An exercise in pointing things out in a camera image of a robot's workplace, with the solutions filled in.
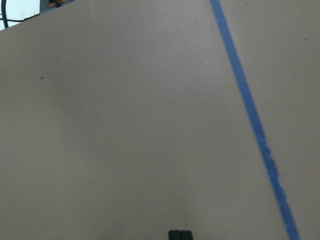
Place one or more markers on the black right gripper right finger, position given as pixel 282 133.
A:
pixel 186 235

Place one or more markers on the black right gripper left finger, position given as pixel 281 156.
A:
pixel 174 235

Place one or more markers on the black orange electronics box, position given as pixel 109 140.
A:
pixel 56 3

